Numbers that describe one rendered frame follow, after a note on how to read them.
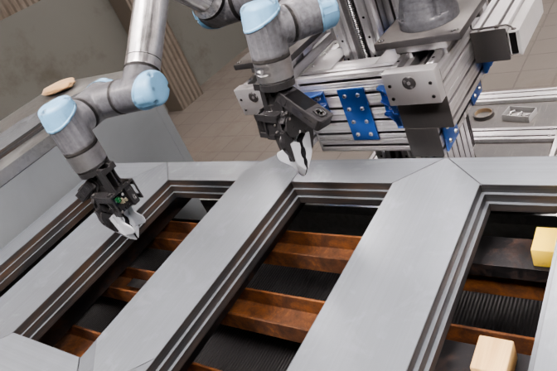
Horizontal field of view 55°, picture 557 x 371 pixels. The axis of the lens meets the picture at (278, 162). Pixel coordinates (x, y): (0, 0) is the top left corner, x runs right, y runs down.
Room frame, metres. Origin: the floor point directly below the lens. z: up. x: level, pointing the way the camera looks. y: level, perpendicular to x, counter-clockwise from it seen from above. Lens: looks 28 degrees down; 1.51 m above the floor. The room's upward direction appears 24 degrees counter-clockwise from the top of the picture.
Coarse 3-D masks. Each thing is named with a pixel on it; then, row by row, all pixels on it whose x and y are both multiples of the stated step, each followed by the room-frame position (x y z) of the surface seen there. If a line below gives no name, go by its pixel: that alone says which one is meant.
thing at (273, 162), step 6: (276, 156) 1.27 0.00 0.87; (264, 162) 1.26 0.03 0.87; (270, 162) 1.25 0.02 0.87; (276, 162) 1.24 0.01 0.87; (282, 162) 1.22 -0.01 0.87; (246, 168) 1.28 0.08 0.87; (252, 168) 1.26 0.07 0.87; (258, 168) 1.25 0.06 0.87; (264, 168) 1.23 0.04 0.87; (270, 168) 1.22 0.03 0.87; (276, 168) 1.21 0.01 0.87; (282, 168) 1.19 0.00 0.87; (288, 168) 1.18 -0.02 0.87
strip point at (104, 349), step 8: (96, 344) 0.84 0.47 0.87; (104, 344) 0.83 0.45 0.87; (112, 344) 0.82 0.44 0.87; (96, 352) 0.82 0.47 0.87; (104, 352) 0.81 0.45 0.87; (112, 352) 0.80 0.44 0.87; (120, 352) 0.79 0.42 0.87; (128, 352) 0.78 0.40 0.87; (136, 352) 0.77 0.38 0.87; (96, 360) 0.80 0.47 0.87; (104, 360) 0.79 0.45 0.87; (112, 360) 0.78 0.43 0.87; (120, 360) 0.77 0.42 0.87; (128, 360) 0.76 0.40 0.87; (136, 360) 0.75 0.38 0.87; (144, 360) 0.74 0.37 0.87; (96, 368) 0.78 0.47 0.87; (104, 368) 0.77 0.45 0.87; (112, 368) 0.76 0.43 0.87; (120, 368) 0.75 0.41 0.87; (128, 368) 0.74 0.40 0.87
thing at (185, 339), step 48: (192, 192) 1.35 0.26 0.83; (288, 192) 1.10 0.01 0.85; (336, 192) 1.03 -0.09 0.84; (384, 192) 0.94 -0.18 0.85; (480, 192) 0.80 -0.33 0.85; (528, 192) 0.75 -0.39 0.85; (48, 240) 1.45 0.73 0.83; (0, 288) 1.32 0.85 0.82; (192, 336) 0.79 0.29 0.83; (432, 336) 0.56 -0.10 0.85
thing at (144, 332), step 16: (128, 320) 0.87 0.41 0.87; (144, 320) 0.85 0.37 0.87; (160, 320) 0.83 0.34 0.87; (176, 320) 0.81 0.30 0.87; (112, 336) 0.85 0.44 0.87; (128, 336) 0.83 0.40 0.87; (144, 336) 0.81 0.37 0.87; (160, 336) 0.79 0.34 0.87; (144, 352) 0.77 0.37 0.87; (160, 352) 0.75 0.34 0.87
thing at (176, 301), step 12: (144, 288) 0.95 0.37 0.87; (156, 288) 0.94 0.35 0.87; (168, 288) 0.92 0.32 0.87; (180, 288) 0.90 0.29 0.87; (192, 288) 0.88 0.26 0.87; (132, 300) 0.93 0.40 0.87; (144, 300) 0.92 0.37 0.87; (156, 300) 0.90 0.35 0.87; (168, 300) 0.88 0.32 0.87; (180, 300) 0.86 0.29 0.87; (192, 300) 0.85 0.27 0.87; (156, 312) 0.86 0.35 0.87; (168, 312) 0.84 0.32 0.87; (180, 312) 0.83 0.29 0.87
